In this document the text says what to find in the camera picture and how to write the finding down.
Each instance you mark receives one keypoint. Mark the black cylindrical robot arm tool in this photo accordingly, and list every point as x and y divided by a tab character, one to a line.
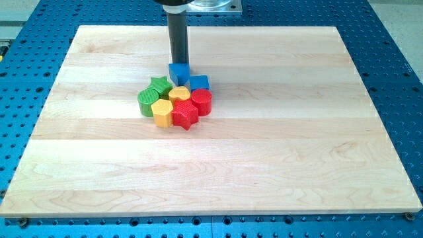
178	30

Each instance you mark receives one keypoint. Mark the red star block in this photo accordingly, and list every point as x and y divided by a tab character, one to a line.
184	114

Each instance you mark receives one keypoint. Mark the green star block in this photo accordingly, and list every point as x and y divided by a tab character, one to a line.
161	86

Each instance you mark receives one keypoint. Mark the red cylinder block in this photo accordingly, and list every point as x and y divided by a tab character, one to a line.
202	100

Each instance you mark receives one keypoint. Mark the blue wedge block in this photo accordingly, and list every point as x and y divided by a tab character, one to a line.
199	82

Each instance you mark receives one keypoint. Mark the yellow heart block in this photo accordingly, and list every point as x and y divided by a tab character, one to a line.
180	93

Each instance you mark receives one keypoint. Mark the yellow hexagon block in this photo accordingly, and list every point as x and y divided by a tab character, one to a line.
161	110

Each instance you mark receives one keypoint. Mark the blue cube block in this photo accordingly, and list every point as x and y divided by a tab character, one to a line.
179	73

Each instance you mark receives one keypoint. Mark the green cylinder block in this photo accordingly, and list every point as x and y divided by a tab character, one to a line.
145	99

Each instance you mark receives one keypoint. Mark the light wooden board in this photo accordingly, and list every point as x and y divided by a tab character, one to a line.
292	130

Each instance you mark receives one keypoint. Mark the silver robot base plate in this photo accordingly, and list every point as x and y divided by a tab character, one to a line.
218	7

